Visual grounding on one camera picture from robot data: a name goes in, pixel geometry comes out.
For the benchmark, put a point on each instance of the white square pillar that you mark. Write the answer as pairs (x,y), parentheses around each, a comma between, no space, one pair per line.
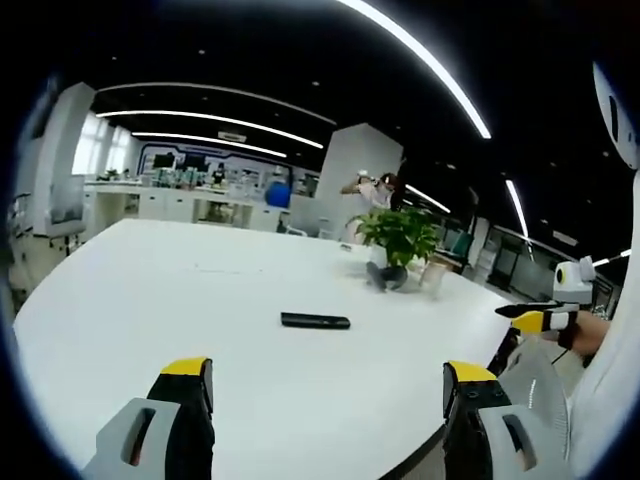
(350,175)

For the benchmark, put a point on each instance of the long ceiling light strip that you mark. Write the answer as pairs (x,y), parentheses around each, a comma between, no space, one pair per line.
(210,141)
(210,119)
(430,60)

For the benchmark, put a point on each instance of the white worn device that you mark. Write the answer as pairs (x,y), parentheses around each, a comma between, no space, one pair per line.
(627,125)

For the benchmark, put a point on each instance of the green potted plant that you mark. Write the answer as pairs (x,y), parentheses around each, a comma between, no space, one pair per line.
(400,235)

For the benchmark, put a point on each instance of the clear glass jar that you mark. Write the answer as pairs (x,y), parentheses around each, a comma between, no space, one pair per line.
(434,279)

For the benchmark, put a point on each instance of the person's right hand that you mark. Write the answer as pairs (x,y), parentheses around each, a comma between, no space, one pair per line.
(592,336)

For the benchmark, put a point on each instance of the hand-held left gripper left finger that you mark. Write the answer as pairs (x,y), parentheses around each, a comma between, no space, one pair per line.
(182,430)

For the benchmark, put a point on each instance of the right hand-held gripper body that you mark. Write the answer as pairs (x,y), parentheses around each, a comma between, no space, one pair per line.
(575,285)

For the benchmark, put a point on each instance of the blue barrel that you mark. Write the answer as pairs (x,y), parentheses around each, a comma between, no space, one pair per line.
(278,194)

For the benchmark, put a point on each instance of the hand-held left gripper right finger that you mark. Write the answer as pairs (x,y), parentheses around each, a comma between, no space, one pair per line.
(472,430)

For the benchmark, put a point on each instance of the black remote control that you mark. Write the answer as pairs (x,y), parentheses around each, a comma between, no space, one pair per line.
(315,320)

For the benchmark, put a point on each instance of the white counter with cabinets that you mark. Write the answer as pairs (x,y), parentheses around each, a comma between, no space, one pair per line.
(165,202)

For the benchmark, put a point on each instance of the short ceiling light strip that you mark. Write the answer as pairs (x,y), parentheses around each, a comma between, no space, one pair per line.
(517,207)
(427,198)

